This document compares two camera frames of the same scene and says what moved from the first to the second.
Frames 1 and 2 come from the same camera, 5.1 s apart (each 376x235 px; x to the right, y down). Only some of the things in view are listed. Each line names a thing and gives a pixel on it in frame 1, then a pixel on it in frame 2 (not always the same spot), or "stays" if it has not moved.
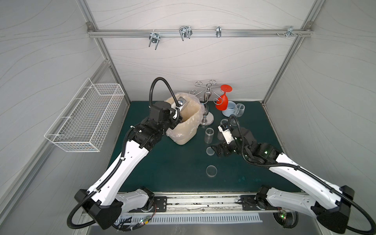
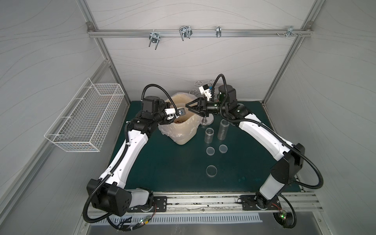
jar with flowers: x=219 y=135 stays
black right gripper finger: x=219 y=145 to x=194 y=103
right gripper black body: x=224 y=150 to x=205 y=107
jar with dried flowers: x=209 y=135 stays
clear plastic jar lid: x=209 y=151 stays
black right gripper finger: x=215 y=148 to x=196 y=110
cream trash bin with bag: x=192 y=112 stays
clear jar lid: x=211 y=171 stays
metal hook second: x=185 y=32 stays
